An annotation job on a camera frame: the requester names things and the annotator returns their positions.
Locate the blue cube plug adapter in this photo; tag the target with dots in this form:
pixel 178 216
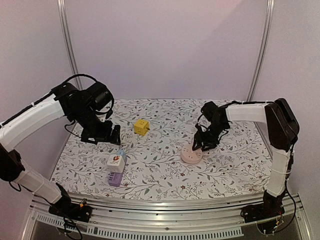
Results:
pixel 122 153

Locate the round pink power strip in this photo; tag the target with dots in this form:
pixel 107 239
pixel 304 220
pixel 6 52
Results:
pixel 190 156

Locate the floral patterned tablecloth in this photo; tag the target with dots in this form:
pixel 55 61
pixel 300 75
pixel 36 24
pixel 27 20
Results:
pixel 154 171

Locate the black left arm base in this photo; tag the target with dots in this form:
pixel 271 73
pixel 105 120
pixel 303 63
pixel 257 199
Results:
pixel 65 208

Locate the yellow cube socket adapter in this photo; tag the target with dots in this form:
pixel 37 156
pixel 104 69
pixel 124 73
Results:
pixel 141 127

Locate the white cube socket adapter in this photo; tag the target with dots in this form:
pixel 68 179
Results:
pixel 116 163

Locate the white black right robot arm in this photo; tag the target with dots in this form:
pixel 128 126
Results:
pixel 281 133

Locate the aluminium table front rail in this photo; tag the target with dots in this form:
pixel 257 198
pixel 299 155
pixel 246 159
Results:
pixel 203 219

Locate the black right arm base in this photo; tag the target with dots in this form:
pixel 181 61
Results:
pixel 263 211

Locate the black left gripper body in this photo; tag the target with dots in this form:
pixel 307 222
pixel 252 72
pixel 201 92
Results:
pixel 97 131

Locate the right aluminium frame post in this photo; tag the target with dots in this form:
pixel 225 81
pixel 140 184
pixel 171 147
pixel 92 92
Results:
pixel 262 49

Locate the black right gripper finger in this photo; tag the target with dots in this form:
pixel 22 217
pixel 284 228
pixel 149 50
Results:
pixel 197 139
pixel 210 143

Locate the aluminium frame post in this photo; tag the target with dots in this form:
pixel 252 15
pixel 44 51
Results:
pixel 62 11
pixel 262 49

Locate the purple power strip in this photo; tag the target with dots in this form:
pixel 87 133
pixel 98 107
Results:
pixel 114 179

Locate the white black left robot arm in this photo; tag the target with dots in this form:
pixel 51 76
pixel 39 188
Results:
pixel 91 108

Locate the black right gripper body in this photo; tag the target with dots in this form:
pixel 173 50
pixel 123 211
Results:
pixel 207 134

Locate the left aluminium frame post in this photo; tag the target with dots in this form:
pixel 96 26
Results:
pixel 62 11

